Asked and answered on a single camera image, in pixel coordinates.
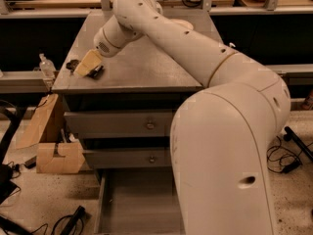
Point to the black rxbar chocolate bar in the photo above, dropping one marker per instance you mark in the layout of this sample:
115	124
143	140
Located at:
93	73

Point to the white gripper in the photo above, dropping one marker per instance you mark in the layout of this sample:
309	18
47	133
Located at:
104	45

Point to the black stand leg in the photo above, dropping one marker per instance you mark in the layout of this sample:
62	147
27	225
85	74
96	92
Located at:
290	135

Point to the brown cardboard box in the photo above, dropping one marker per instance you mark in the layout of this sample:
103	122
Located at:
44	132

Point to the black device bottom left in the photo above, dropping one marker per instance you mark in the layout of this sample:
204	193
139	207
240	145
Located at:
74	225

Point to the white bowl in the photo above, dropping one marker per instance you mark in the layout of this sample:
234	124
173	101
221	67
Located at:
184	23

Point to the clear plastic bottle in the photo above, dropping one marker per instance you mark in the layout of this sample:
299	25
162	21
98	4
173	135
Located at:
47	66

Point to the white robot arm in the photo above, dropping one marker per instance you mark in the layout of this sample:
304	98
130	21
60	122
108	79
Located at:
219	136

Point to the grey open bottom drawer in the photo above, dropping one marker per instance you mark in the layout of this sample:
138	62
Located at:
138	201

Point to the grey top drawer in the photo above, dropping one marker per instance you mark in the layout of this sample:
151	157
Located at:
119	124

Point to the grey middle drawer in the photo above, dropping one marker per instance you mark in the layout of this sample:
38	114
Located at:
127	157

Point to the grey drawer cabinet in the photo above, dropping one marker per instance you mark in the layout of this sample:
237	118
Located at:
143	77

